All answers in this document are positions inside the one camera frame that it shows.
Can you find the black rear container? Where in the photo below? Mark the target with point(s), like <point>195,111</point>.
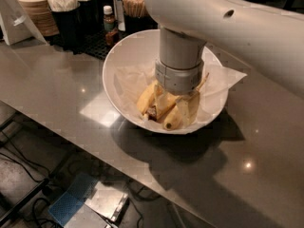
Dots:
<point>92,15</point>

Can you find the black rubber mat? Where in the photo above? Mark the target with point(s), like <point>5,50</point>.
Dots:
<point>93,45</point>

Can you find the white paper bag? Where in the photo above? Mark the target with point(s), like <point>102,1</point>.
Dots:
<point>16,24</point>

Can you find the black metal frame bar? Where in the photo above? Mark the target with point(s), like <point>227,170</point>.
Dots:
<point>12,212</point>

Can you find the silver metal box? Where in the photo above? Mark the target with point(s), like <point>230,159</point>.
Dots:
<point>107,201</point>

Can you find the white bowl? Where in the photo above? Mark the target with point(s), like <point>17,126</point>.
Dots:
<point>148,39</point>

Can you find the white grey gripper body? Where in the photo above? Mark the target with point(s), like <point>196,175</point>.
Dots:
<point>178,79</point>

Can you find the blue perforated box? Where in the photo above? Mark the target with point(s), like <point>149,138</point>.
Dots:
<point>65,207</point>

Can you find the white parchment paper liner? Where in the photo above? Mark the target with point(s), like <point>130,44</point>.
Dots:
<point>127,74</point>

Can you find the black cup of wooden stirrers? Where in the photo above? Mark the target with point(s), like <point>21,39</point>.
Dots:
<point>136,16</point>

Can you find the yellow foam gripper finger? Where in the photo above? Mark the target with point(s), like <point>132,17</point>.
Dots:
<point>188,106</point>
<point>163,98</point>

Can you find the black cup of white packets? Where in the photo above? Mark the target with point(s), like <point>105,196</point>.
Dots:
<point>66,16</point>

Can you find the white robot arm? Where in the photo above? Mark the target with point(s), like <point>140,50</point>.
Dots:
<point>269,39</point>

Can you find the yellow banana brown end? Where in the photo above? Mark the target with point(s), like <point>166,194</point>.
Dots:
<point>173,119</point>

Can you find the small brown sauce bottle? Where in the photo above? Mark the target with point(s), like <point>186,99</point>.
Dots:
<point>111,32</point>

